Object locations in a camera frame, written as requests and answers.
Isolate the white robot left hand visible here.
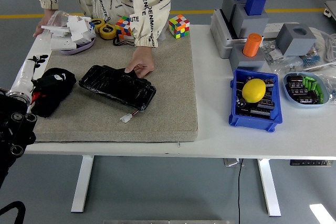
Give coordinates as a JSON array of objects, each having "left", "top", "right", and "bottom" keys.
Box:
[{"left": 10, "top": 54, "right": 66, "bottom": 97}]

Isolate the person's right hand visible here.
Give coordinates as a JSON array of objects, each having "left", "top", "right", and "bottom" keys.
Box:
[{"left": 33, "top": 8, "right": 57, "bottom": 38}]

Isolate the person's left hand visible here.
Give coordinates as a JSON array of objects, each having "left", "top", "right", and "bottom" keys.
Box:
[{"left": 124, "top": 47, "right": 155, "bottom": 79}]

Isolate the black rag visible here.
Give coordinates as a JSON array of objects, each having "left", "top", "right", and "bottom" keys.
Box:
[{"left": 31, "top": 67, "right": 77, "bottom": 119}]

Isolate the black table control panel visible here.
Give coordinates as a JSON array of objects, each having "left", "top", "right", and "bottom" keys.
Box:
[{"left": 289, "top": 159, "right": 333, "bottom": 167}]

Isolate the clear plastic bag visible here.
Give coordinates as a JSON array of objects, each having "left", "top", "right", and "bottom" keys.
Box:
[
  {"left": 313, "top": 71, "right": 336, "bottom": 105},
  {"left": 39, "top": 10, "right": 71, "bottom": 42}
]

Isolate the white socket plate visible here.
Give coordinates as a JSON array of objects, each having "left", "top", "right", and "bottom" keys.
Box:
[{"left": 49, "top": 37, "right": 77, "bottom": 51}]

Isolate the multicolour puzzle cube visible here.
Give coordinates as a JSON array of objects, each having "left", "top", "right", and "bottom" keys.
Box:
[
  {"left": 114, "top": 15, "right": 134, "bottom": 40},
  {"left": 168, "top": 14, "right": 191, "bottom": 39}
]

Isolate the grey-brown mat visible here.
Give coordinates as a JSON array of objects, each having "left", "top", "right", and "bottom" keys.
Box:
[{"left": 33, "top": 31, "right": 199, "bottom": 143}]

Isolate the lavender tray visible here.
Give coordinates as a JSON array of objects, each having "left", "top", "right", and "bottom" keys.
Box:
[{"left": 58, "top": 37, "right": 96, "bottom": 56}]

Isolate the yellow tape measure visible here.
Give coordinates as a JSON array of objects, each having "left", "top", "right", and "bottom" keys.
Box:
[
  {"left": 99, "top": 23, "right": 117, "bottom": 40},
  {"left": 90, "top": 18, "right": 107, "bottom": 33}
]

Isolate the white connector plug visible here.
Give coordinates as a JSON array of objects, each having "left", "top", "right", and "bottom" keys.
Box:
[{"left": 120, "top": 110, "right": 142, "bottom": 123}]

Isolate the large grey box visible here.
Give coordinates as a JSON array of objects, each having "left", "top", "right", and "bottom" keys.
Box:
[{"left": 209, "top": 8, "right": 249, "bottom": 59}]

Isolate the orange cylinder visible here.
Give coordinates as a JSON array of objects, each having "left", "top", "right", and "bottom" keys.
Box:
[{"left": 242, "top": 33, "right": 263, "bottom": 58}]

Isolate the yellow lemon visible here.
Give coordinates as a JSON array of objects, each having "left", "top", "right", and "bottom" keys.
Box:
[{"left": 241, "top": 78, "right": 267, "bottom": 103}]

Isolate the white table leg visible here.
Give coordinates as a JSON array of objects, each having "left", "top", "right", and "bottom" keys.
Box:
[
  {"left": 257, "top": 158, "right": 281, "bottom": 217},
  {"left": 70, "top": 155, "right": 95, "bottom": 213}
]

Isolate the blue plastic bin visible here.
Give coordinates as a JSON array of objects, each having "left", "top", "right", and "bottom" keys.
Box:
[{"left": 228, "top": 68, "right": 284, "bottom": 133}]

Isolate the blue peg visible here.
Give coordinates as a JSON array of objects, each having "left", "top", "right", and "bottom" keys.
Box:
[{"left": 244, "top": 0, "right": 267, "bottom": 16}]

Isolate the clear bag of screws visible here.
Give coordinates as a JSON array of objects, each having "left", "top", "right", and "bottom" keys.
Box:
[{"left": 261, "top": 40, "right": 286, "bottom": 65}]

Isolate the silver box under table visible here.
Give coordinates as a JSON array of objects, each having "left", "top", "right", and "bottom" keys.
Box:
[{"left": 223, "top": 158, "right": 245, "bottom": 167}]

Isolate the clear bag of metal parts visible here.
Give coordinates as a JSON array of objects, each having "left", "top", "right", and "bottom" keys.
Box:
[{"left": 272, "top": 57, "right": 305, "bottom": 76}]

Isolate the grey block with round hole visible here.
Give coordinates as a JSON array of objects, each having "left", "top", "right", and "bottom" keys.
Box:
[{"left": 275, "top": 23, "right": 318, "bottom": 57}]

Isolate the bag of blue resistors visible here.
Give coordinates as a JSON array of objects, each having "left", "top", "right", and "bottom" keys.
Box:
[{"left": 301, "top": 49, "right": 323, "bottom": 69}]

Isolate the light blue tray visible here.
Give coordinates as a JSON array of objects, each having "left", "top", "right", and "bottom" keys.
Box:
[{"left": 282, "top": 71, "right": 330, "bottom": 109}]

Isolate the thin white stick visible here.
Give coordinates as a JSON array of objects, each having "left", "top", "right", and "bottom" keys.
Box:
[{"left": 304, "top": 61, "right": 336, "bottom": 72}]

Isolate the white cart with red part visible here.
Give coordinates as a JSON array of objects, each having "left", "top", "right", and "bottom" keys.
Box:
[{"left": 324, "top": 0, "right": 336, "bottom": 22}]

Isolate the white switch plate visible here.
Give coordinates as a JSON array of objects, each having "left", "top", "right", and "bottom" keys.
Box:
[{"left": 41, "top": 24, "right": 71, "bottom": 38}]

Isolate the black cord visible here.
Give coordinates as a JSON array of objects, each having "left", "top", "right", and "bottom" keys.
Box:
[{"left": 112, "top": 36, "right": 136, "bottom": 47}]

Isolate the black power cable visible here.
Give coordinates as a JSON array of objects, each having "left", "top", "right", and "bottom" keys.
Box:
[{"left": 237, "top": 158, "right": 244, "bottom": 224}]

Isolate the thick white rope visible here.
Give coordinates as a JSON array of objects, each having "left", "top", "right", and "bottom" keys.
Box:
[{"left": 309, "top": 26, "right": 332, "bottom": 42}]

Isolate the white cable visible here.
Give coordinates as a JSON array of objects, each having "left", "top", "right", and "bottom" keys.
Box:
[{"left": 323, "top": 34, "right": 336, "bottom": 63}]

